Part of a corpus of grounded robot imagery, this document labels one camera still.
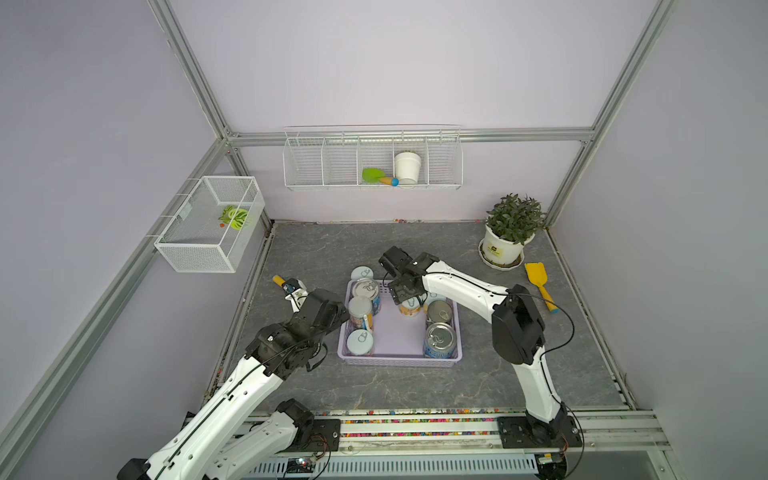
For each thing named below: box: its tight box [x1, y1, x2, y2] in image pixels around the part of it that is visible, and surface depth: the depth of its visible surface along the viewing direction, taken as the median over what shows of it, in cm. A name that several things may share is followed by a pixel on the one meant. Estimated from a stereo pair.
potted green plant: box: [478, 193, 545, 271], surface depth 99 cm
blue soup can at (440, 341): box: [424, 322, 457, 359], surface depth 80 cm
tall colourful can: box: [348, 296, 373, 331], surface depth 84 cm
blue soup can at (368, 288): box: [352, 278, 381, 315], surface depth 91 cm
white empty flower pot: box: [394, 151, 421, 185], surface depth 95 cm
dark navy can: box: [426, 297, 453, 326], surface depth 85 cm
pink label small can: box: [346, 329, 374, 355], surface depth 86 cm
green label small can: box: [350, 266, 374, 280], surface depth 101 cm
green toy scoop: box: [362, 168, 399, 187], surface depth 101 cm
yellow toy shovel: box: [524, 262, 559, 314], surface depth 106 cm
